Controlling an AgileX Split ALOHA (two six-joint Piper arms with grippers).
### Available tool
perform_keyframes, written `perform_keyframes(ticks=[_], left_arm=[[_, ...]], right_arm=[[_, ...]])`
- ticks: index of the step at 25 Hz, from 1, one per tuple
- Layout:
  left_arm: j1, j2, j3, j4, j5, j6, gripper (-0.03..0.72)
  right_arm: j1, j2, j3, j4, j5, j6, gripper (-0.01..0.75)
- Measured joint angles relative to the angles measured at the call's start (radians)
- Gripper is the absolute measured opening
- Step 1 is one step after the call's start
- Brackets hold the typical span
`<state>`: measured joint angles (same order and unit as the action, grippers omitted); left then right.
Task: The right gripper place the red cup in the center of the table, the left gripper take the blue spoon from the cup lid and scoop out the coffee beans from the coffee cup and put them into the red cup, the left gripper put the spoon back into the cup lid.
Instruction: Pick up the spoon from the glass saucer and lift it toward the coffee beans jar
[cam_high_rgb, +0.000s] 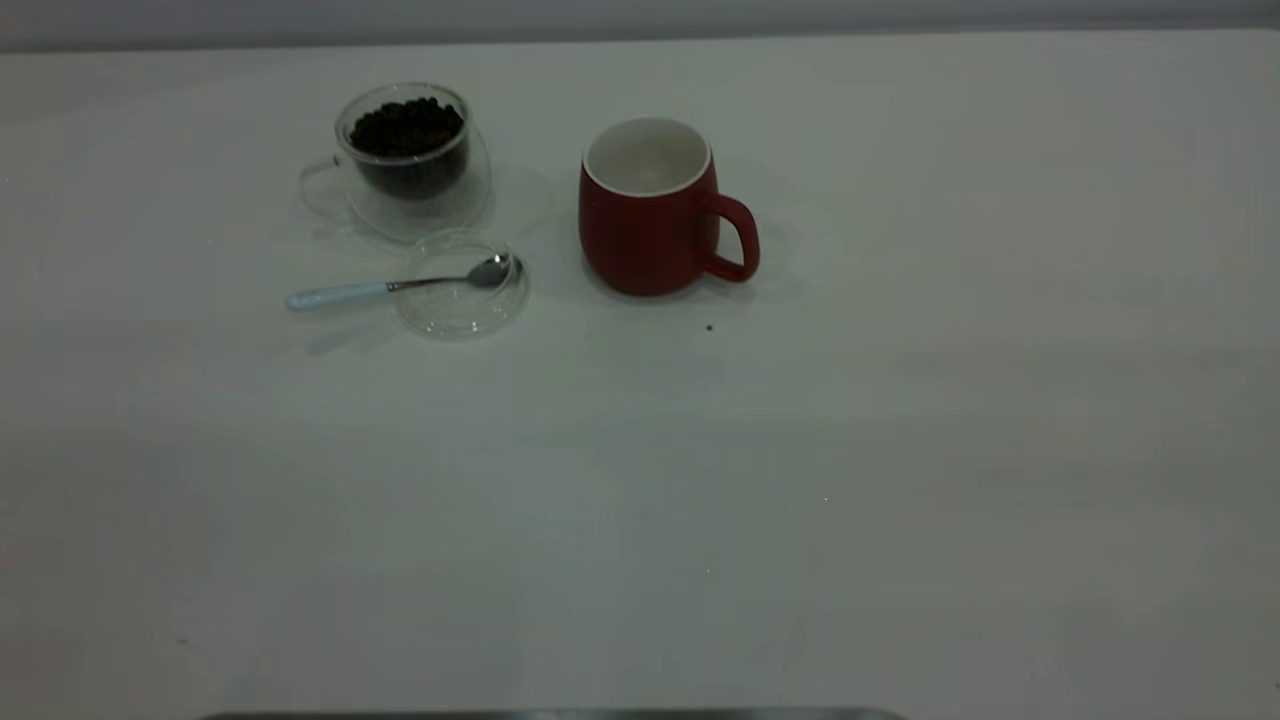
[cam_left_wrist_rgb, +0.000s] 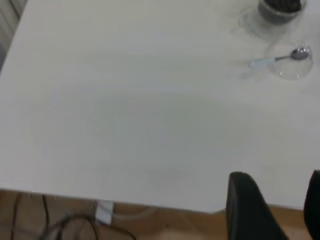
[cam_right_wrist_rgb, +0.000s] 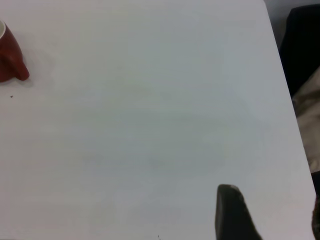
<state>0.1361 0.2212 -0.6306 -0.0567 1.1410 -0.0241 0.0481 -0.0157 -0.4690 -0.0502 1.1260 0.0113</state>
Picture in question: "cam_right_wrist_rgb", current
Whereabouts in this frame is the red ceramic mug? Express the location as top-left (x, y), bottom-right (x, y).
top-left (0, 19), bottom-right (30, 84)

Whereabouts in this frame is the beige cloth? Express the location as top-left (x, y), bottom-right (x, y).
top-left (291, 66), bottom-right (320, 173)

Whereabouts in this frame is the black background object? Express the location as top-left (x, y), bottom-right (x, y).
top-left (279, 4), bottom-right (320, 97)

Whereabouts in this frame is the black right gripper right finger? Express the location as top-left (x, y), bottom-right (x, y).
top-left (310, 208), bottom-right (320, 240)

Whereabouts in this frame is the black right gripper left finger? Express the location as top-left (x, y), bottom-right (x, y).
top-left (214, 184), bottom-right (264, 240)

